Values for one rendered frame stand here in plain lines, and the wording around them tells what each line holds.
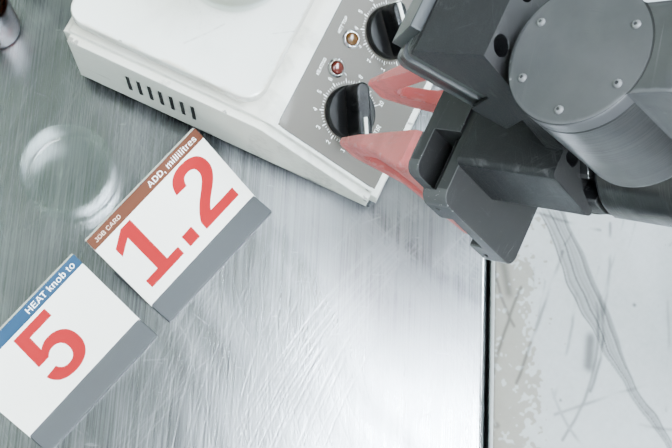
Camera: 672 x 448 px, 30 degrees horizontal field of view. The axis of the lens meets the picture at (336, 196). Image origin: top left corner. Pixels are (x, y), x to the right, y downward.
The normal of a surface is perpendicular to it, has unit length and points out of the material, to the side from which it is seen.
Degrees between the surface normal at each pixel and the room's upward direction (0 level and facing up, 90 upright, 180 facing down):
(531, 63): 40
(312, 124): 30
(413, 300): 0
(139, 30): 0
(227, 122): 90
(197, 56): 0
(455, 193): 50
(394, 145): 61
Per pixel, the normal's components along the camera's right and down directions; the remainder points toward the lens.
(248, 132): -0.43, 0.86
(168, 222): 0.51, 0.19
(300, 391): 0.04, -0.29
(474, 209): 0.72, 0.14
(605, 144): -0.09, 0.91
